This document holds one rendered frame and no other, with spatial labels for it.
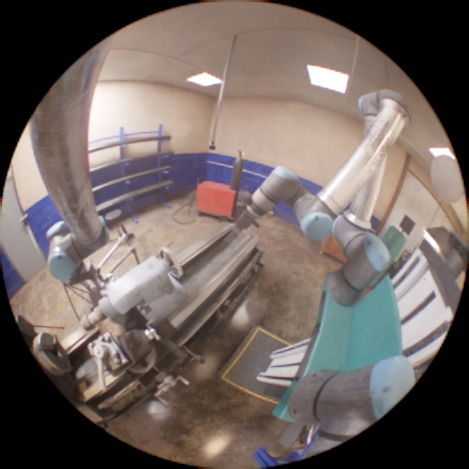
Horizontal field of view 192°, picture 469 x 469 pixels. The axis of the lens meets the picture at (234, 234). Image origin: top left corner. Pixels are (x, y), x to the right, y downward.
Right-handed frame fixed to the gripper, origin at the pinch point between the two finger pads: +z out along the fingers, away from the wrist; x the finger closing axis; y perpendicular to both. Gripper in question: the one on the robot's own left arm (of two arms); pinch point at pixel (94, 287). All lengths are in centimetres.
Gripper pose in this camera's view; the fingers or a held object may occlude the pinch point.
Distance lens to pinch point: 77.8
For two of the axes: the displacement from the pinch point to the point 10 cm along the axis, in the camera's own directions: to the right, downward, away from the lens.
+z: -1.6, 7.9, 6.0
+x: -8.3, 2.2, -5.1
